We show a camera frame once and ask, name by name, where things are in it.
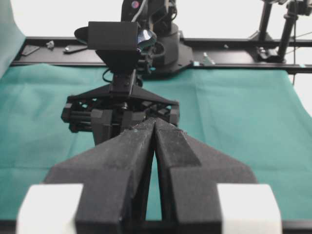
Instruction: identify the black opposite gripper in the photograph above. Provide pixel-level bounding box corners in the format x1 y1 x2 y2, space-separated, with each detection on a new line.
16 69 180 234

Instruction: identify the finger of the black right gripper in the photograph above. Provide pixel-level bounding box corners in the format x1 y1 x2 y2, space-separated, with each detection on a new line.
155 118 283 234

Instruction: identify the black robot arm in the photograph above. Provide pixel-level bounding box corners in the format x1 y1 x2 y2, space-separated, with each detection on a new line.
16 0 282 234

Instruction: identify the green table cloth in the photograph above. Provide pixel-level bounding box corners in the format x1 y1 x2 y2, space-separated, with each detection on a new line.
0 64 312 220

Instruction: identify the black bar with bolt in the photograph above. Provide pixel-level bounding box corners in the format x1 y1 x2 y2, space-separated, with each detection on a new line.
63 45 87 54

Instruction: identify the black tripod pole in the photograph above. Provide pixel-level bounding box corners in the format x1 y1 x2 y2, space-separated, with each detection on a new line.
257 0 312 62

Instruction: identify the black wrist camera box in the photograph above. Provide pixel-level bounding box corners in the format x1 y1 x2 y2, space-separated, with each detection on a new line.
87 21 138 51

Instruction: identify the black aluminium rail frame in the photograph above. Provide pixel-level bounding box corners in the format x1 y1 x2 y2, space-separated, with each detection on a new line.
11 37 312 76

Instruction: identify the black camera stand pole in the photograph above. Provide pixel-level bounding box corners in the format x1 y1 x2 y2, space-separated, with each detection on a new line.
249 0 275 41

